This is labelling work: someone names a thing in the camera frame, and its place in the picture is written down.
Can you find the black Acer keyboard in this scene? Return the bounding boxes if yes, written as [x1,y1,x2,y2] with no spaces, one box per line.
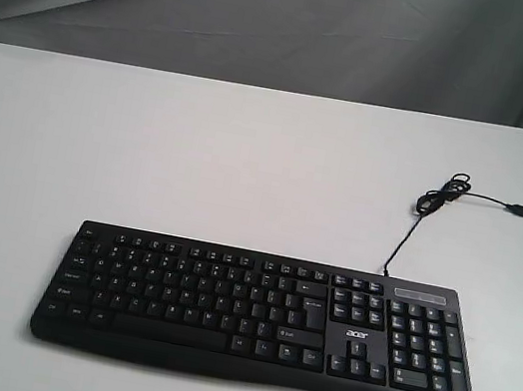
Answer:
[30,220,472,391]

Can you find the grey backdrop cloth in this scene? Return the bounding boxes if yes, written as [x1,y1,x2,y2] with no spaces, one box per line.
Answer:
[0,0,523,127]

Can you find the black USB cable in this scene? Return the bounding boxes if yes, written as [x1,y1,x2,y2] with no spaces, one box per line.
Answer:
[381,162,523,302]

